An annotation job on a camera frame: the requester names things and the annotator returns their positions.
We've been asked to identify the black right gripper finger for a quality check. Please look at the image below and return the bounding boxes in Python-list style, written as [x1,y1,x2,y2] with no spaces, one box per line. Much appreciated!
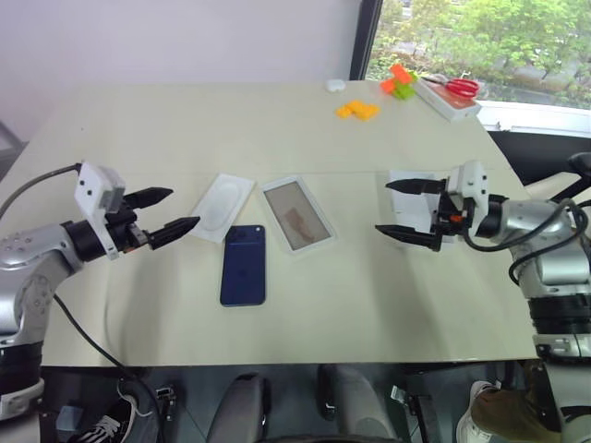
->
[385,177,447,196]
[374,224,444,253]

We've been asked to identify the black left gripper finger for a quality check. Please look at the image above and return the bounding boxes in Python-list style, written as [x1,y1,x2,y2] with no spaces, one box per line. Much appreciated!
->
[148,216,202,251]
[122,186,175,211]

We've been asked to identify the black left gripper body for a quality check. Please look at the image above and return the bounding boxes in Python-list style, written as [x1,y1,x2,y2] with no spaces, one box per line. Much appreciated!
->
[104,202,153,254]

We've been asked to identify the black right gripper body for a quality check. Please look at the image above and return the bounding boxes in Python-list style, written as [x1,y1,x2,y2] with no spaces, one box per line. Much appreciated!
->
[431,187,472,244]

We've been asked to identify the white plastic tray insert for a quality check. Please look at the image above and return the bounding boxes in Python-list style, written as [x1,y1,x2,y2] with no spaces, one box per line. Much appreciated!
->
[189,173,257,241]

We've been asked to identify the dark blue smartphone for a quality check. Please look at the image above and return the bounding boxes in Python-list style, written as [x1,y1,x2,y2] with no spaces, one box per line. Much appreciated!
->
[219,224,268,307]

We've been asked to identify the blue-grey rectangular block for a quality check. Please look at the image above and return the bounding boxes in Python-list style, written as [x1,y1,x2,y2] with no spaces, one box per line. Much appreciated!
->
[57,405,79,430]

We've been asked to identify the white flat tray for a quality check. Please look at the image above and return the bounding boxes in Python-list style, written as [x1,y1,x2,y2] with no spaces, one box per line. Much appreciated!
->
[414,78,482,123]

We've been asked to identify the green toy block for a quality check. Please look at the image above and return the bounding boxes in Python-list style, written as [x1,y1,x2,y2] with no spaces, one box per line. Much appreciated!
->
[391,71,420,101]

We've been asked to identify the yellow toy blocks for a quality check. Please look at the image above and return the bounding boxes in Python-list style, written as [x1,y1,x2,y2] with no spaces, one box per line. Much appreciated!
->
[335,100,380,122]

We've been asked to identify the orange toy block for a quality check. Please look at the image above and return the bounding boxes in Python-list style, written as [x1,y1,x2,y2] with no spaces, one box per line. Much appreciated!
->
[380,64,412,95]

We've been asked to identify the white window sill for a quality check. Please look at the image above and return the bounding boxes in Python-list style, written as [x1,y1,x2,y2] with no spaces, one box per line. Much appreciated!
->
[475,99,591,135]

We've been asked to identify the black office chair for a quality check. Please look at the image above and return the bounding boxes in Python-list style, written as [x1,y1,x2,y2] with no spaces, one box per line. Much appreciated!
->
[521,151,591,204]

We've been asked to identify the dark grey cabinet edge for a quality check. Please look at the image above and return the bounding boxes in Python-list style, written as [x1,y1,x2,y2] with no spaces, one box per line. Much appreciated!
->
[0,118,28,184]

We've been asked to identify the grey black rounded shape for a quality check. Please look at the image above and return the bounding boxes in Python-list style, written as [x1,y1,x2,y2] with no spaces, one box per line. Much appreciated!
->
[317,364,399,443]
[205,372,271,443]

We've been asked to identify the black white-striped sneaker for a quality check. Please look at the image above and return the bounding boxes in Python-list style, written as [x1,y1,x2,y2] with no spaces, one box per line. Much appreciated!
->
[68,376,153,443]

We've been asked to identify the brown shoe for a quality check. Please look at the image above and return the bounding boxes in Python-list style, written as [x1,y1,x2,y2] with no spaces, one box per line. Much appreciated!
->
[456,380,562,443]

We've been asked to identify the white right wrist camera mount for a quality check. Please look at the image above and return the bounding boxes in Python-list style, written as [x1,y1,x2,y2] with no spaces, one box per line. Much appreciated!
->
[445,160,489,232]

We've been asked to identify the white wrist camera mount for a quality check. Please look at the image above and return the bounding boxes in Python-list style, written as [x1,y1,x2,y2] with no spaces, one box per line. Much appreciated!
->
[445,160,489,232]
[74,161,127,262]

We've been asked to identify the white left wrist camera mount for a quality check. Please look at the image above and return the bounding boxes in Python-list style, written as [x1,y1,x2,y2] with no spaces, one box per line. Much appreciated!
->
[74,161,127,262]

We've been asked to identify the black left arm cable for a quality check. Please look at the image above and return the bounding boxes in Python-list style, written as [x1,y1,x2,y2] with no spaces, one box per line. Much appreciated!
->
[0,164,167,443]

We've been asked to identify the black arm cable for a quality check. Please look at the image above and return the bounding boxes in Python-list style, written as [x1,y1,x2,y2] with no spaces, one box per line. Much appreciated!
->
[461,198,584,288]
[0,164,167,443]

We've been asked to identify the red-handled scissors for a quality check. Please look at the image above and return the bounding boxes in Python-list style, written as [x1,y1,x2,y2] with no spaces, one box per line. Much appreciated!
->
[422,76,480,99]

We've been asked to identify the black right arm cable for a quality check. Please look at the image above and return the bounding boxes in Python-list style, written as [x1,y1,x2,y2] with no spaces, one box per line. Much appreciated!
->
[461,198,584,288]

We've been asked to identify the black window frame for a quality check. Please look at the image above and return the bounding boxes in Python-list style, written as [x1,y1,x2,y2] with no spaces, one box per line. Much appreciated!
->
[349,0,384,82]

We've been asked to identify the black metal table bracket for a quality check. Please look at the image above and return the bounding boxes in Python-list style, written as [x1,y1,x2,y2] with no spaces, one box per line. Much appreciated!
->
[156,382,177,422]
[390,385,440,443]

